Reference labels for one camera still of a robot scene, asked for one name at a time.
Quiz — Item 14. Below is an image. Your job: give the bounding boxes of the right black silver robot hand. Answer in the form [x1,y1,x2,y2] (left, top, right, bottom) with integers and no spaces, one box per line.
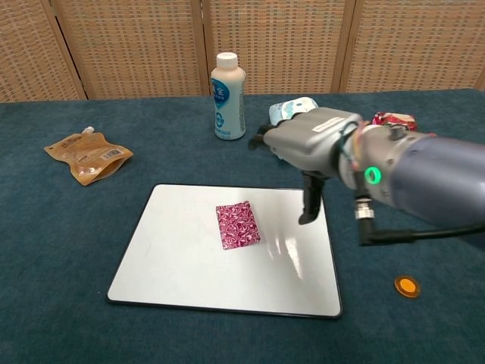
[248,107,364,226]

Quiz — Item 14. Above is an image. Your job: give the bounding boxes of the magenta patterned packet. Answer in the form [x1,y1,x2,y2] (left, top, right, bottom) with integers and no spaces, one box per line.
[215,200,261,251]

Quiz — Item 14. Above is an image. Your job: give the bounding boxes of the small orange round token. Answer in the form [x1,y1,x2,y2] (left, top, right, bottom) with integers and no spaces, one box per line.
[393,275,421,300]

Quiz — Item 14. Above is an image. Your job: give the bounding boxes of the light blue wet wipes pack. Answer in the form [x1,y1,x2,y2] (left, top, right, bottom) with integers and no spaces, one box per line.
[268,96,320,162]

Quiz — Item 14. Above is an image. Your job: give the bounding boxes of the white rectangular tray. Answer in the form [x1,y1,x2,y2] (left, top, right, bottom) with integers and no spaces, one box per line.
[105,184,343,319]

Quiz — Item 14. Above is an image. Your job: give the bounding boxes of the white milk drink bottle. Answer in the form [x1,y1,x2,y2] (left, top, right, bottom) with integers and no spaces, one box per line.
[210,52,246,141]

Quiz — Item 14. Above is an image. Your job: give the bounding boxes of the red crumpled snack bag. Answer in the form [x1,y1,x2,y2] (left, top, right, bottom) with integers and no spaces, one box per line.
[369,111,418,133]

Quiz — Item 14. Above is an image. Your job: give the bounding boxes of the bamboo folding screen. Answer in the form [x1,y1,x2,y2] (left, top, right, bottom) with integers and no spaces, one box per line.
[0,0,485,103]

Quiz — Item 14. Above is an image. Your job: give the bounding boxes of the brown spout pouch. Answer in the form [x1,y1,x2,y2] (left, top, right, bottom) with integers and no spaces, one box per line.
[43,126,134,187]

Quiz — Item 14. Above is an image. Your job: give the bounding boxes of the teal table cloth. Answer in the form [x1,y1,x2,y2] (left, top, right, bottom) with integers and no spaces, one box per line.
[0,87,485,364]

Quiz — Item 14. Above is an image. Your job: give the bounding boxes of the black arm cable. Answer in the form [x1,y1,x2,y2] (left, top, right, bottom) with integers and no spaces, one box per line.
[354,196,485,247]

